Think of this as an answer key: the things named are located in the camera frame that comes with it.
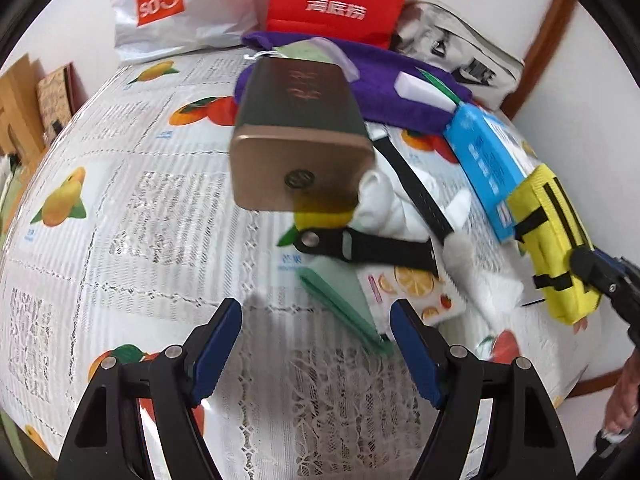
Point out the blue tissue box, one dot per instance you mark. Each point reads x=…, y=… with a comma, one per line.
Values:
x=480, y=160

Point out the green floss pick packet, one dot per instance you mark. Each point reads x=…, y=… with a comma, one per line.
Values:
x=345, y=300

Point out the yellow pouch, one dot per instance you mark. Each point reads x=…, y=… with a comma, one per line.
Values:
x=550, y=240

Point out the fruit print wipes packet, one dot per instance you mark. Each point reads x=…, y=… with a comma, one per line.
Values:
x=400, y=285

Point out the purple towel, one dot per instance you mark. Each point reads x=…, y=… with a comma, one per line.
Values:
x=380, y=95

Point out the person's right hand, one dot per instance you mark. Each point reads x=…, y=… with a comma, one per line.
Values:
x=622, y=395

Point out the patterned book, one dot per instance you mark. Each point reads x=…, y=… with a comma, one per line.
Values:
x=52, y=95

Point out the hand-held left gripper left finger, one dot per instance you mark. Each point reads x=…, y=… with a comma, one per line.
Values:
x=220, y=345

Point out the clear plastic bag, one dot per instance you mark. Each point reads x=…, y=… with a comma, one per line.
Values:
x=305, y=52

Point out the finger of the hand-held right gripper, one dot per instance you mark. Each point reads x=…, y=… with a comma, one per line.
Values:
x=612, y=262
x=587, y=267

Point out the wooden door frame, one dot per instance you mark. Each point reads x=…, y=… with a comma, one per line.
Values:
x=545, y=45

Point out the fruit print tablecloth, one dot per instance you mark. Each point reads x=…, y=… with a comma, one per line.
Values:
x=150, y=210

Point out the white plastic shopping bag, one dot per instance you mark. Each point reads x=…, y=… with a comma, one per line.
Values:
x=210, y=10

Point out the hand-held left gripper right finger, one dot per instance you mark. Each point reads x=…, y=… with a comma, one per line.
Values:
x=417, y=355

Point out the dark green tin box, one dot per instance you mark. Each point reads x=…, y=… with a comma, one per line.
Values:
x=300, y=110

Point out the wooden headboard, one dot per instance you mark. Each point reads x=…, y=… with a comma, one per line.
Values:
x=15, y=110

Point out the green snack packet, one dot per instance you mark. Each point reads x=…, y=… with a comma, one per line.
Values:
x=415, y=87

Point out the grey waist bag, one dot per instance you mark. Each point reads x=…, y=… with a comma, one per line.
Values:
x=435, y=25

